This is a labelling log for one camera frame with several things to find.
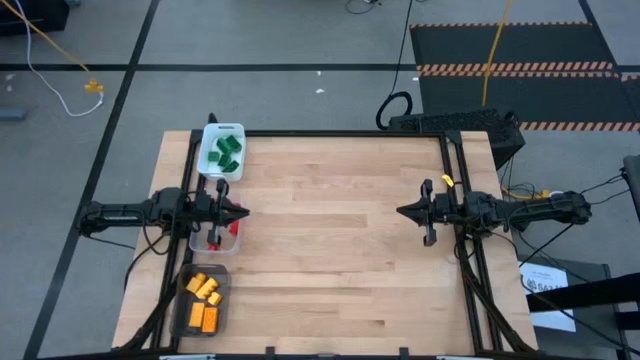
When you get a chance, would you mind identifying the black hazard-striped floor mat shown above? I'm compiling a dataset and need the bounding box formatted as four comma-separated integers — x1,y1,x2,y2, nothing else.
409,21,640,132

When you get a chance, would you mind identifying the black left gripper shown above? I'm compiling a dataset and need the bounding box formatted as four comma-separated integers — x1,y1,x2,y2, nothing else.
193,178,250,247

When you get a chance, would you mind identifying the white floor cable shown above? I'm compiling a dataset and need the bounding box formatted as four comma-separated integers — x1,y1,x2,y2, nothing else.
13,0,105,118

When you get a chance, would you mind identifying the smoky dark plastic bin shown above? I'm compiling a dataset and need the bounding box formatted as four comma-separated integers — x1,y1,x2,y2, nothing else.
169,263,232,339

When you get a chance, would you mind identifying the yellow hanging cable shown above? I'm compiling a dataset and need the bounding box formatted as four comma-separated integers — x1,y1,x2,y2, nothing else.
480,0,515,107

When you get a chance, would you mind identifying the white plastic bin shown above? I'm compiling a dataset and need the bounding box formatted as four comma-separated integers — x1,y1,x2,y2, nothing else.
196,122,247,182

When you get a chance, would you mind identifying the black perforated computer case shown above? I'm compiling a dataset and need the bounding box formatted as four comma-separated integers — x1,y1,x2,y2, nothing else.
387,108,527,171

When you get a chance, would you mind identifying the white printed paper sheet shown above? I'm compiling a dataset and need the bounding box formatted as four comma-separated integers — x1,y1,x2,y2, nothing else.
518,260,577,333

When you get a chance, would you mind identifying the black beam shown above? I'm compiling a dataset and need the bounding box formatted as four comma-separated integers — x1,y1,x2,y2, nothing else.
525,272,640,314

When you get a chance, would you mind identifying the black coiled cable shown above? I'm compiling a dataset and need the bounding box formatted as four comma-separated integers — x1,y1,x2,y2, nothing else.
375,0,416,131

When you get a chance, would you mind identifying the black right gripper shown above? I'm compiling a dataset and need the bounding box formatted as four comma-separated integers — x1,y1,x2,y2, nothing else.
396,178,467,247

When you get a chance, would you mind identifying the clear plastic bin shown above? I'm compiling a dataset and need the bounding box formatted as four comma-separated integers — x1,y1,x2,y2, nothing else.
187,192,243,255

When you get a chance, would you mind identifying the yellow floor cable with connector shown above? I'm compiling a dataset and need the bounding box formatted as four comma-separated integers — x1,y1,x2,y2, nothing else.
0,0,105,94

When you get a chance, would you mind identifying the black box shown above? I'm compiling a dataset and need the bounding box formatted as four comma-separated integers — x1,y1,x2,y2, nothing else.
0,0,71,37

